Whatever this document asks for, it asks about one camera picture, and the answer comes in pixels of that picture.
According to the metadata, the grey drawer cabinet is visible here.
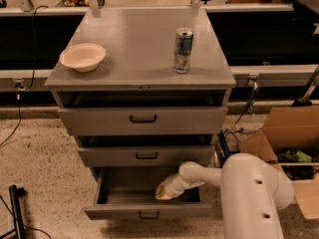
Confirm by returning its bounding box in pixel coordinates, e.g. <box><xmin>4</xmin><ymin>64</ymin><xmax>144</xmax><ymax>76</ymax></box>
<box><xmin>44</xmin><ymin>7</ymin><xmax>237</xmax><ymax>193</ymax></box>

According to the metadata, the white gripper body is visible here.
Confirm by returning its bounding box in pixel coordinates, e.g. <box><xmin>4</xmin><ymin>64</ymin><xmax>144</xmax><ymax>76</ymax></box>
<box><xmin>162</xmin><ymin>174</ymin><xmax>190</xmax><ymax>199</ymax></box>

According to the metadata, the grey top drawer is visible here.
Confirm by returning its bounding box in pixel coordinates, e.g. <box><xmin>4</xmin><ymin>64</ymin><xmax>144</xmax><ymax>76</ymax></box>
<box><xmin>57</xmin><ymin>90</ymin><xmax>229</xmax><ymax>137</ymax></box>

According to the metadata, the black stand lower left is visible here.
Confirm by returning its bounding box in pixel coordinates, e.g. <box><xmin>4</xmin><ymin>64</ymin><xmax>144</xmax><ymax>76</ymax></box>
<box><xmin>0</xmin><ymin>185</ymin><xmax>26</xmax><ymax>239</ymax></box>

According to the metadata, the black bar by cabinet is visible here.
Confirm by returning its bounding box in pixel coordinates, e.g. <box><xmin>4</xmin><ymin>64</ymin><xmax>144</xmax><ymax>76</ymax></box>
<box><xmin>216</xmin><ymin>131</ymin><xmax>231</xmax><ymax>164</ymax></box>

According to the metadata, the grey bottom drawer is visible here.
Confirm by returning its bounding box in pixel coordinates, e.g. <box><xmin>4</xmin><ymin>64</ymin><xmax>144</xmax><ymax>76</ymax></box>
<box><xmin>84</xmin><ymin>166</ymin><xmax>212</xmax><ymax>220</ymax></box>

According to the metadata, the green bag in box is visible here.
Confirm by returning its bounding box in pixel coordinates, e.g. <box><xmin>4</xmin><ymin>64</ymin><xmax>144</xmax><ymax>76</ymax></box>
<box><xmin>278</xmin><ymin>149</ymin><xmax>313</xmax><ymax>162</ymax></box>

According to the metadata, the white bowl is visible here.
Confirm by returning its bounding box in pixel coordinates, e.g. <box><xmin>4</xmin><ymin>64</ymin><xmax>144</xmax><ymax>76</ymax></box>
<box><xmin>59</xmin><ymin>43</ymin><xmax>107</xmax><ymax>73</ymax></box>

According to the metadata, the grey drawer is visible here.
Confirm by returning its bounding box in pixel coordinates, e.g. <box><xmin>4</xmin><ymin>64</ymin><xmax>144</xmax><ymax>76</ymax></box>
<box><xmin>57</xmin><ymin>90</ymin><xmax>229</xmax><ymax>137</ymax></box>
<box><xmin>84</xmin><ymin>166</ymin><xmax>212</xmax><ymax>220</ymax></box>
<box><xmin>78</xmin><ymin>134</ymin><xmax>214</xmax><ymax>167</ymax></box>

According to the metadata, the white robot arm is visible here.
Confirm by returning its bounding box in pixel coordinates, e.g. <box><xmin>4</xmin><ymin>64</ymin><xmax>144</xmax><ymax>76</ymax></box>
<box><xmin>156</xmin><ymin>153</ymin><xmax>294</xmax><ymax>239</ymax></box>

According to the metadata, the black cables right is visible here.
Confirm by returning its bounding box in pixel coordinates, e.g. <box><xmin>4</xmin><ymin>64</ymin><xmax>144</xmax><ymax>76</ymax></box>
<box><xmin>212</xmin><ymin>80</ymin><xmax>263</xmax><ymax>171</ymax></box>

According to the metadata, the grey middle drawer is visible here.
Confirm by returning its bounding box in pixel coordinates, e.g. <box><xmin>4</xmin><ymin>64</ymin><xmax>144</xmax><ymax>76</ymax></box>
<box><xmin>78</xmin><ymin>134</ymin><xmax>214</xmax><ymax>167</ymax></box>

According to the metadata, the brown cardboard box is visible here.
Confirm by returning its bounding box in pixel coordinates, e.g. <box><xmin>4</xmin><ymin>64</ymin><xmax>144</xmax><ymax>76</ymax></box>
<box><xmin>239</xmin><ymin>106</ymin><xmax>319</xmax><ymax>219</ymax></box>

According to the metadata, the black cable left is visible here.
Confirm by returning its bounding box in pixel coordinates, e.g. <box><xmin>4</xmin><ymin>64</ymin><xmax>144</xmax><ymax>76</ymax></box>
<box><xmin>0</xmin><ymin>5</ymin><xmax>50</xmax><ymax>149</ymax></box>

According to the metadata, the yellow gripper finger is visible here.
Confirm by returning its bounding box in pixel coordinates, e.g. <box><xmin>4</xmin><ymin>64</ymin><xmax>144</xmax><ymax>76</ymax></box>
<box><xmin>156</xmin><ymin>184</ymin><xmax>167</xmax><ymax>200</ymax></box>

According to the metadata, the blue silver drink can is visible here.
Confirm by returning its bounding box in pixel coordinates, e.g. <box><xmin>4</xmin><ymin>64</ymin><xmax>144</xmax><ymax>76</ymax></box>
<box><xmin>173</xmin><ymin>27</ymin><xmax>193</xmax><ymax>74</ymax></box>

